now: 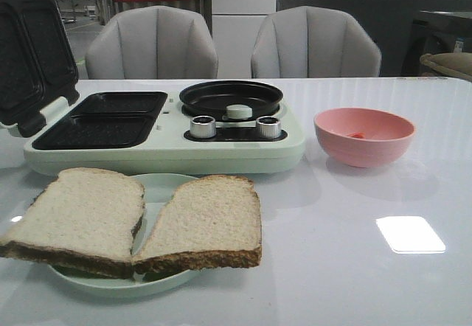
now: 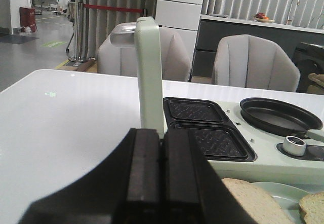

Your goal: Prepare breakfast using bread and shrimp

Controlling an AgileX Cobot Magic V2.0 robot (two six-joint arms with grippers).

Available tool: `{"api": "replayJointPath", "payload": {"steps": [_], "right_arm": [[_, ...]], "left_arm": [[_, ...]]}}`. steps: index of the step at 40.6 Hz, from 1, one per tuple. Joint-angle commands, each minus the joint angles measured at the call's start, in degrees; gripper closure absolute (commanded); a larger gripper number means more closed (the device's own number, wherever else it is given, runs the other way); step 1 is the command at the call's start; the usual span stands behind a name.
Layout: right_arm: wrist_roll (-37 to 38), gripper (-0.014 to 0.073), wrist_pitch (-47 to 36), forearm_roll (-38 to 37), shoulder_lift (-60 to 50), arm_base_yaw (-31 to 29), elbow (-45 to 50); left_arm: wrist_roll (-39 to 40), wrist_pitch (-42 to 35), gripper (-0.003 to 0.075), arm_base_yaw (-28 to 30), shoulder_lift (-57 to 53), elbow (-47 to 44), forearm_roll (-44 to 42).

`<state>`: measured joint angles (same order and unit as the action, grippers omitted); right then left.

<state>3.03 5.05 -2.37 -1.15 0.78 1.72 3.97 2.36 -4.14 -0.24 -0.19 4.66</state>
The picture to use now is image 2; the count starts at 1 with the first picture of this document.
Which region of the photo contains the mint green breakfast maker base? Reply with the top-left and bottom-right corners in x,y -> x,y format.
164,97 -> 323,185

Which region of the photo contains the grey upholstered chair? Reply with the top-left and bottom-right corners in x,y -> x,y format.
212,34 -> 300,92
97,26 -> 191,82

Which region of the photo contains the chrome kitchen faucet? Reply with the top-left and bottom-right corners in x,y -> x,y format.
286,0 -> 300,25

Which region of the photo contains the dark appliance cabinet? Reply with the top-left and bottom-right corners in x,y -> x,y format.
292,42 -> 323,93

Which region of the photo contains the dark kitchen counter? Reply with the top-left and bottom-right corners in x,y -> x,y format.
190,14 -> 324,83

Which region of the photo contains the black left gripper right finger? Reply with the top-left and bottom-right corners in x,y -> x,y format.
163,130 -> 255,223

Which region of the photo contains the left silver control knob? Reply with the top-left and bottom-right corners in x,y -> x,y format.
282,136 -> 306,157

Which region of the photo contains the beige sofa cushion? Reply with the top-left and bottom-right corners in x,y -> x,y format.
307,73 -> 324,95

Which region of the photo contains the fruit bowl on counter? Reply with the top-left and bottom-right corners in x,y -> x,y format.
254,12 -> 275,23

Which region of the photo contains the black round frying pan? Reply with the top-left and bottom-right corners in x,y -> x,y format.
239,97 -> 323,139

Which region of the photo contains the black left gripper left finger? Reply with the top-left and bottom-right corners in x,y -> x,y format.
20,128 -> 160,223

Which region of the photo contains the white refrigerator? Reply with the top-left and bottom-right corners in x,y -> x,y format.
154,0 -> 206,80

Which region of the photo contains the mint green sandwich maker lid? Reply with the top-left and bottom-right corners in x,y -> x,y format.
110,16 -> 165,138

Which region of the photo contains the red barrier belt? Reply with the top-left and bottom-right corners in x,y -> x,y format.
83,4 -> 146,13

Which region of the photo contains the red bin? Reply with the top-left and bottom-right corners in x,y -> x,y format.
19,7 -> 36,32

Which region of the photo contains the left grey upholstered chair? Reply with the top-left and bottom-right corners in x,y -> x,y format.
97,26 -> 191,82

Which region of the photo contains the right grey upholstered chair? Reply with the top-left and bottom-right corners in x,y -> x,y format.
212,34 -> 300,92

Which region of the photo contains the bread slice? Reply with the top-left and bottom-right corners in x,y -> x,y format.
299,192 -> 323,224
222,178 -> 292,223

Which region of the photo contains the mint green round plate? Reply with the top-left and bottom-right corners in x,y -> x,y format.
252,182 -> 309,223

